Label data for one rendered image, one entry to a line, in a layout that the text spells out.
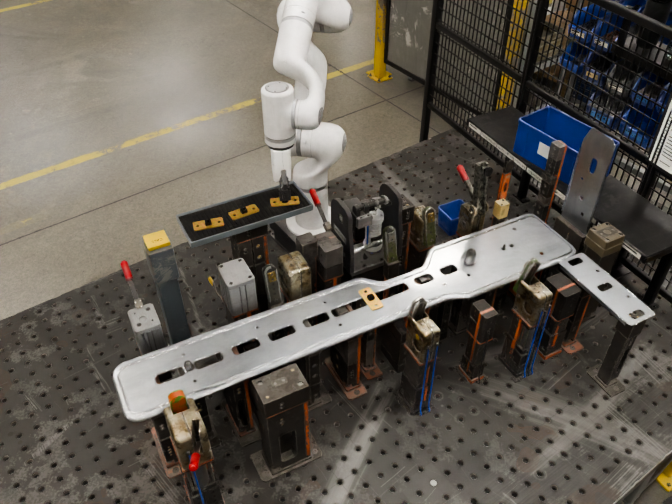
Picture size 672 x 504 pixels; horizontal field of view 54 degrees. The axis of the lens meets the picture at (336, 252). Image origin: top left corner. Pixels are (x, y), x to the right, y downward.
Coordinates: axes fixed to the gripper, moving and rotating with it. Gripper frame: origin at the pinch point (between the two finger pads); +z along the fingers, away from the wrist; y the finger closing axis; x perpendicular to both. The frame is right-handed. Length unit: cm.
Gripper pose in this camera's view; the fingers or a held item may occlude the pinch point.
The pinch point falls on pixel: (283, 188)
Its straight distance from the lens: 189.2
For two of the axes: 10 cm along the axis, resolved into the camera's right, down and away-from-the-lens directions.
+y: 1.5, 6.6, -7.4
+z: 0.0, 7.5, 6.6
